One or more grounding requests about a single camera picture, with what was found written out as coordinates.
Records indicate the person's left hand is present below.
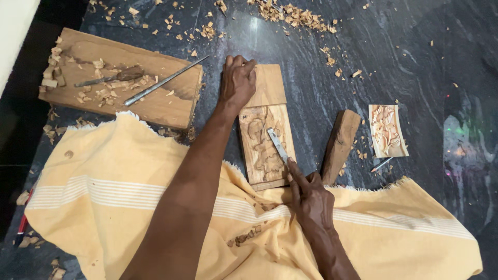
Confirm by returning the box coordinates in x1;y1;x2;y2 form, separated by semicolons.
219;54;258;114

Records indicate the person's right hand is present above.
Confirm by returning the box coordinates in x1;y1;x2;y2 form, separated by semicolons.
286;157;336;231

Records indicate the half-carved wooden panel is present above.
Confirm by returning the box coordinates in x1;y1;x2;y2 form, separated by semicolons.
238;64;296;191

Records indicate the pile of wood chips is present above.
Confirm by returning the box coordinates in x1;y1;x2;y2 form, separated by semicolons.
247;0;338;35

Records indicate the long steel chisel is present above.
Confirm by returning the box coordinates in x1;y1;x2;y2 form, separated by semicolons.
123;54;210;107

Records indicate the large wooden work block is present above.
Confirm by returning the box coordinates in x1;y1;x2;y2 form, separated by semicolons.
38;27;204;130

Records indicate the wooden mallet block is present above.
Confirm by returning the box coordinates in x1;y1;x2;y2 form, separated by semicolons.
321;109;362;186

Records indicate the finished carved wooden panel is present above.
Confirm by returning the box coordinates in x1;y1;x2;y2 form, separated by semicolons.
368;104;410;158

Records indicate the small thin carving tool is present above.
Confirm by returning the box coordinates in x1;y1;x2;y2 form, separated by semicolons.
370;157;395;173

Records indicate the dark wood shavings cluster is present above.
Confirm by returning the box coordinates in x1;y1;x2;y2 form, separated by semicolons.
227;224;263;248

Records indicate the heap of chunky wood offcuts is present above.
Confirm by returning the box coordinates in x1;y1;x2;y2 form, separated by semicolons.
39;37;67;93

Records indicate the yellow striped cloth wrap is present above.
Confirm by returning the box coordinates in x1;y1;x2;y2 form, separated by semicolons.
24;111;484;280

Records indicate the red pencil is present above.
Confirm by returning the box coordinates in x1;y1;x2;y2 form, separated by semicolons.
15;189;35;246

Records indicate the chisel with wooden handle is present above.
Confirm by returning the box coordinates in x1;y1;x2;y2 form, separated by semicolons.
73;66;145;88

